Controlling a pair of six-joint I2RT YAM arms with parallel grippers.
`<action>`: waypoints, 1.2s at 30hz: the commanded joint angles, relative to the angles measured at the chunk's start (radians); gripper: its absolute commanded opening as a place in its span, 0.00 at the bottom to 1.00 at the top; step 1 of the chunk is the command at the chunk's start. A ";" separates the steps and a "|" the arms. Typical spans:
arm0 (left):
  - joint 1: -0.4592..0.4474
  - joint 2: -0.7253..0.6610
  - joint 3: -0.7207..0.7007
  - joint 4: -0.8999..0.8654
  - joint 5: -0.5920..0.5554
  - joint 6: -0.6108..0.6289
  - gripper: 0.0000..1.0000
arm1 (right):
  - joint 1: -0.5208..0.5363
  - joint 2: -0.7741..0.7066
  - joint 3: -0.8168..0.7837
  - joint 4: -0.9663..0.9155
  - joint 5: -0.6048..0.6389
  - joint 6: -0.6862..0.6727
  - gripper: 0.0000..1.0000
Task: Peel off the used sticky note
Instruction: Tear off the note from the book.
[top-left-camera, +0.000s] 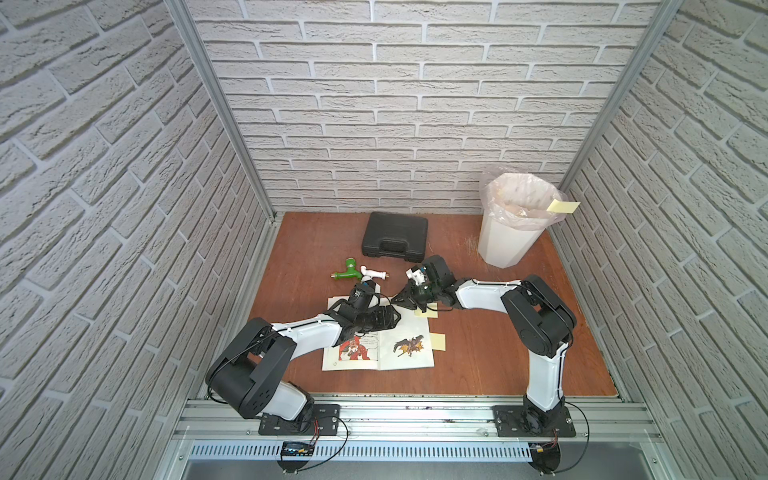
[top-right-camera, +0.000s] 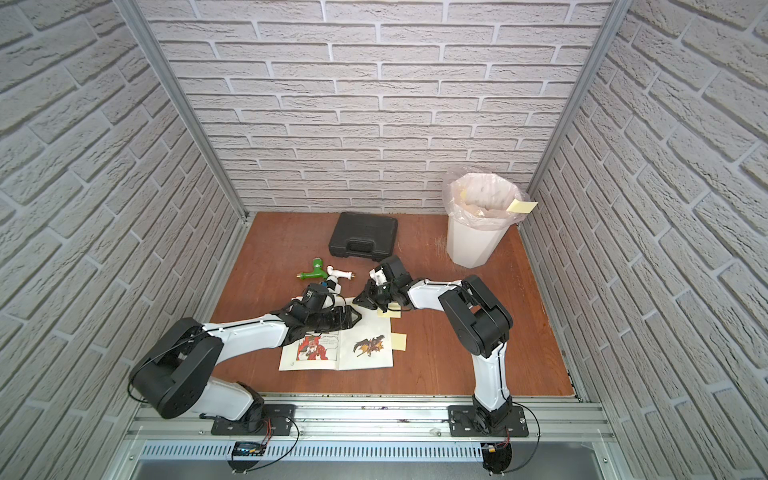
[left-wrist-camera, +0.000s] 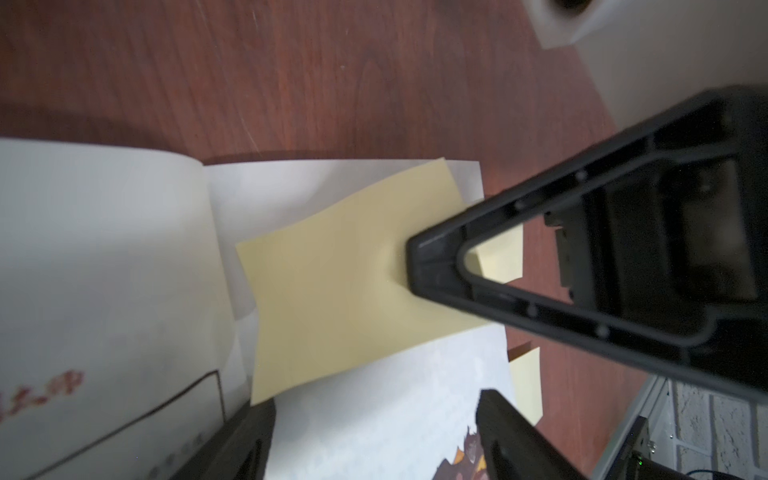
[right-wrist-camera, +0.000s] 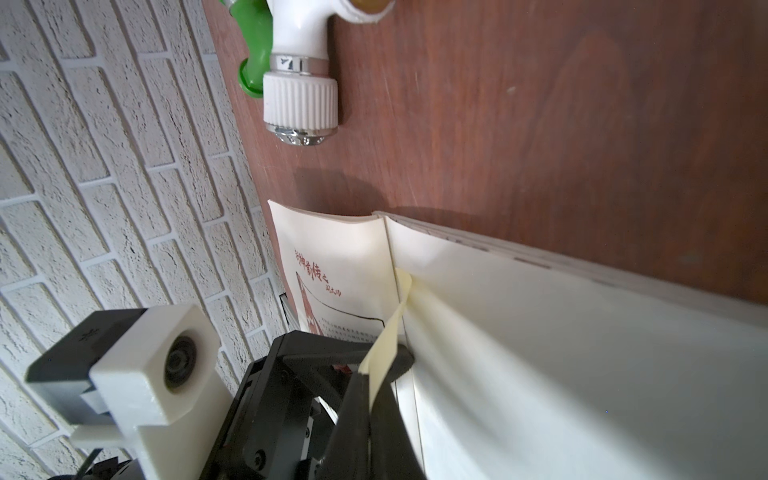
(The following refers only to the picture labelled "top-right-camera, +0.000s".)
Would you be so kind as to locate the left controller board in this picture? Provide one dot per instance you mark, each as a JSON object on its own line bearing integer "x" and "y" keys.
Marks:
{"x": 246, "y": 450}

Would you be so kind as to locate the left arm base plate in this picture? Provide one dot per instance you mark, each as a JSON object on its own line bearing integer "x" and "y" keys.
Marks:
{"x": 276, "y": 417}

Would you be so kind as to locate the green and white faucet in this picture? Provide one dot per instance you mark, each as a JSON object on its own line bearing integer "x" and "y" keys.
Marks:
{"x": 321, "y": 271}

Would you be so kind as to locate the aluminium front frame rail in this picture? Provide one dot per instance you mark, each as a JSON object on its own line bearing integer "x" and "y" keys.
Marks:
{"x": 365, "y": 429}

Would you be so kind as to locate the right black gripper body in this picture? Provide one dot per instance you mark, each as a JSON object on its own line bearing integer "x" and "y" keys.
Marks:
{"x": 389, "y": 289}

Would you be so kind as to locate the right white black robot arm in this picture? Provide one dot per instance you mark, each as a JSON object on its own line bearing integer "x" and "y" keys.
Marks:
{"x": 479, "y": 320}

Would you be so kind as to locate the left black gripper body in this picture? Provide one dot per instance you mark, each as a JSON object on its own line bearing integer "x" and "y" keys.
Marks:
{"x": 330, "y": 317}

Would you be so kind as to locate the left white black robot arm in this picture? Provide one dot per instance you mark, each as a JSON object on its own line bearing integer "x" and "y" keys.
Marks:
{"x": 176, "y": 375}

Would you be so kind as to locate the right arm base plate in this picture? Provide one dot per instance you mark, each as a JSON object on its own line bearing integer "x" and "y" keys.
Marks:
{"x": 475, "y": 421}

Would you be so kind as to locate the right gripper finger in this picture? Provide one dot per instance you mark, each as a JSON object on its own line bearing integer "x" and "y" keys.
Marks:
{"x": 367, "y": 295}
{"x": 383, "y": 303}

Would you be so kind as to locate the right controller board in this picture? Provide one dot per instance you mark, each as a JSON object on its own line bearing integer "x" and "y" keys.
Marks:
{"x": 496, "y": 457}

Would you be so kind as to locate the yellow sticky note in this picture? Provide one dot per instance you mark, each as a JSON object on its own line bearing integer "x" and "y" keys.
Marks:
{"x": 398, "y": 341}
{"x": 521, "y": 207}
{"x": 392, "y": 311}

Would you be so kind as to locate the yellow sticky note on bin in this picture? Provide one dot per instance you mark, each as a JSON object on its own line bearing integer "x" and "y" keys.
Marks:
{"x": 521, "y": 207}

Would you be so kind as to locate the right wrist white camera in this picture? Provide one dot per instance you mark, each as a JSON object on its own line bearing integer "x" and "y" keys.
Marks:
{"x": 378, "y": 276}

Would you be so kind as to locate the illustrated picture book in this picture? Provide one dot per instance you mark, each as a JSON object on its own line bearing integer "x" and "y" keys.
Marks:
{"x": 368, "y": 345}

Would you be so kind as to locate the white trash bin with bag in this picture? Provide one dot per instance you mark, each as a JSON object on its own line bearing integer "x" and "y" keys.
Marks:
{"x": 475, "y": 202}

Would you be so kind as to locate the controller board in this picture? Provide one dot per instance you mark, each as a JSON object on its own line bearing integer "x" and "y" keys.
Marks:
{"x": 246, "y": 450}
{"x": 496, "y": 457}

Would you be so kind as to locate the black plastic tool case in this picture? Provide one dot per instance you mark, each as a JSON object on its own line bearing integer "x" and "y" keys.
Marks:
{"x": 363, "y": 235}

